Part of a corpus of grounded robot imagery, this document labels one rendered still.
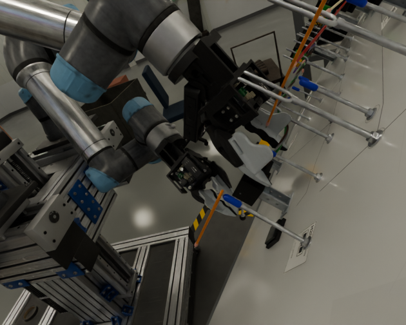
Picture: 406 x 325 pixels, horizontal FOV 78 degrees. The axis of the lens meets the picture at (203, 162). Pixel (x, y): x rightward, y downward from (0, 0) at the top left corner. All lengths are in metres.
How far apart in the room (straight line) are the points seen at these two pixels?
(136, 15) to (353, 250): 0.32
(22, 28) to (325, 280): 0.55
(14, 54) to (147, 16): 0.50
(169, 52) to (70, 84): 0.15
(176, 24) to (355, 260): 0.30
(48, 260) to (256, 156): 0.70
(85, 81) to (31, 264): 0.66
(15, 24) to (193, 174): 0.39
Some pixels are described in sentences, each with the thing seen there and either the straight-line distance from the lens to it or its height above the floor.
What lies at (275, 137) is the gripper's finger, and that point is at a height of 1.21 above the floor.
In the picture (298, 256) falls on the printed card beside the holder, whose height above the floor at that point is 1.18.
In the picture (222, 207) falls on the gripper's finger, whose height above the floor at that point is 1.07.
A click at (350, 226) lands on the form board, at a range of 0.23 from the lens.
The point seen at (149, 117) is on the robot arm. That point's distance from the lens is 0.59.
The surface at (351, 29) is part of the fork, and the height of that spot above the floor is 1.37.
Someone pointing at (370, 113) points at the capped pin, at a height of 1.27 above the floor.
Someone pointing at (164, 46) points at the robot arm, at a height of 1.40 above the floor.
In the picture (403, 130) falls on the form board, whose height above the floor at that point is 1.29.
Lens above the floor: 1.43
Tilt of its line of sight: 32 degrees down
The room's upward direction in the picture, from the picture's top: 24 degrees counter-clockwise
